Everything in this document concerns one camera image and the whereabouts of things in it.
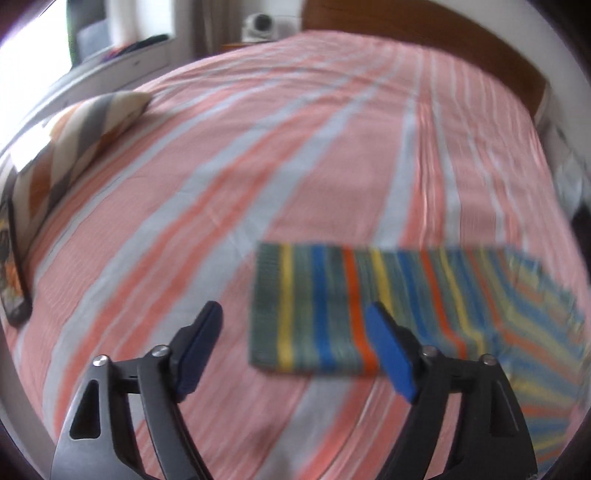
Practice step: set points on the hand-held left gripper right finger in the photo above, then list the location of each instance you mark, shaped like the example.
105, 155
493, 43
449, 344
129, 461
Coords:
392, 355

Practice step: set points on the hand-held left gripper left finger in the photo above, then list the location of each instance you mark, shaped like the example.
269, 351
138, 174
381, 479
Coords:
198, 353

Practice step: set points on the striped knit sweater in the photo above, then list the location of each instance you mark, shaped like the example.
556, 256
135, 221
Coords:
314, 314

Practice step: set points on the pink striped bed sheet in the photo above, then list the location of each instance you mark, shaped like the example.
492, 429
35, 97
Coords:
277, 161

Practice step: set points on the white plastic bag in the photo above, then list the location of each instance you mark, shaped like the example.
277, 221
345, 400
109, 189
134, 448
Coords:
568, 180

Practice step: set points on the chevron patterned pillow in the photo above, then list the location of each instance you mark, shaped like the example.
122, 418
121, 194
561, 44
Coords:
78, 134

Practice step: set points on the white desk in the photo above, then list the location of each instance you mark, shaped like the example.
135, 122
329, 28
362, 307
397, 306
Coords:
115, 76

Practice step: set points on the wooden nightstand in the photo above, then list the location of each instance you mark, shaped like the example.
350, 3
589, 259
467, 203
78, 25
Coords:
233, 46

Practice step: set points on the wooden headboard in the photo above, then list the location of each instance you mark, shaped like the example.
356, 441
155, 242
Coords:
461, 41

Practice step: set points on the beige curtain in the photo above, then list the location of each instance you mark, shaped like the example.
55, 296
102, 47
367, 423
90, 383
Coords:
205, 25

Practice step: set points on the white round device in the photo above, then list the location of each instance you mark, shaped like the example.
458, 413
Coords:
258, 25

